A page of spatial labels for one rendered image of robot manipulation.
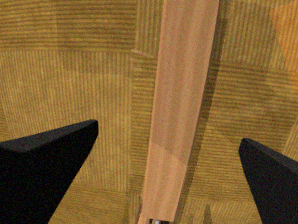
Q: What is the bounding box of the wooden post with slot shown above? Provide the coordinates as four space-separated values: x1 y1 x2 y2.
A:
136 204 176 224

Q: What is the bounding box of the wooden board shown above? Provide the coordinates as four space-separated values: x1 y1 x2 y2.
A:
141 0 222 224

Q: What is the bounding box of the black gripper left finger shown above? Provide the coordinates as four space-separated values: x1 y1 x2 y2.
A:
0 119 98 224

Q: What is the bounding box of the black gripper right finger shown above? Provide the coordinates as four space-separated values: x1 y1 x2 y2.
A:
238 137 298 224

